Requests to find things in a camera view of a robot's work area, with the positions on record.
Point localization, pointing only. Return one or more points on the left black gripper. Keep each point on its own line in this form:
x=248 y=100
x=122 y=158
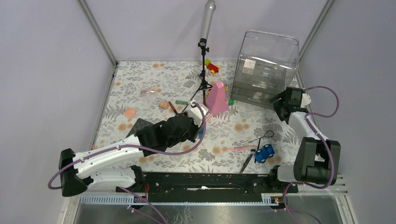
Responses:
x=196 y=128

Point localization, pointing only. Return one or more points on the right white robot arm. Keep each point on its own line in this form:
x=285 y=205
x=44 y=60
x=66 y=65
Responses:
x=317 y=160

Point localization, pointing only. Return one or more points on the round orange powder puff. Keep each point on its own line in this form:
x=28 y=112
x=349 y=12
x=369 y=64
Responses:
x=129 y=112

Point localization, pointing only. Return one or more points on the white cardboard box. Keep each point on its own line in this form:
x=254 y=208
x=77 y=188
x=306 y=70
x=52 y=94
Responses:
x=248 y=66

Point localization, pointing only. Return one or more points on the green lip balm tube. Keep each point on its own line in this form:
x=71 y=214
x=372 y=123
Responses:
x=180 y=102

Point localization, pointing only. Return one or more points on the clear acrylic makeup organizer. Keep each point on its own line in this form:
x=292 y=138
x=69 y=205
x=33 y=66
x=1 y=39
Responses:
x=277 y=58

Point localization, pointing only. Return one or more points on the beige makeup sponge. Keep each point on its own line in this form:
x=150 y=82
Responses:
x=164 y=104

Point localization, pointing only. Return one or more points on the black pencil by car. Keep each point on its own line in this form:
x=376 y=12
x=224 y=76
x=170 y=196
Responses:
x=257 y=152

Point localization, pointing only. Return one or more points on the dark green lego baseplate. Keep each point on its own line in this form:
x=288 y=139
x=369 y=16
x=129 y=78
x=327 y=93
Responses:
x=139 y=125

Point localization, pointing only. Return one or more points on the brown lip gloss tube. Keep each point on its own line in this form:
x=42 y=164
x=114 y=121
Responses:
x=173 y=108

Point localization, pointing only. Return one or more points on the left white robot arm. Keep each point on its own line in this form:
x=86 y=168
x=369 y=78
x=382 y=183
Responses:
x=90 y=170

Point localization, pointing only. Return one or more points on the pink eyebrow razor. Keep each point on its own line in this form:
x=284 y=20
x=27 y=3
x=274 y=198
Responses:
x=240 y=148

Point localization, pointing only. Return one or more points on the white blue brick stack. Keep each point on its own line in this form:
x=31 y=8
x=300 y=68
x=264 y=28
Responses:
x=201 y=133

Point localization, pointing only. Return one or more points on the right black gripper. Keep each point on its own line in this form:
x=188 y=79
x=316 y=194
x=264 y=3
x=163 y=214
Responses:
x=276 y=104

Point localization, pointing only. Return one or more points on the blue toy car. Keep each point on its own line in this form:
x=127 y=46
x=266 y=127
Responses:
x=267 y=151

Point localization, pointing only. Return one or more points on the black mascara tube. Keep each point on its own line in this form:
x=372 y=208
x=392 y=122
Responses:
x=245 y=164

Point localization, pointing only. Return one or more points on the red yellow lego bricks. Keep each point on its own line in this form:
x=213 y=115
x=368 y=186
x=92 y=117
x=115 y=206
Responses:
x=213 y=69

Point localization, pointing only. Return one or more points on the black wire hair loop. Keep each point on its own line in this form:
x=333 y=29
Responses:
x=268 y=134

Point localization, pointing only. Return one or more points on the silver microphone on tripod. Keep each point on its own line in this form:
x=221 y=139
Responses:
x=210 y=8

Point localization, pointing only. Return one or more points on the pink foam wedge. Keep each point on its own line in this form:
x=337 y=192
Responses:
x=217 y=99

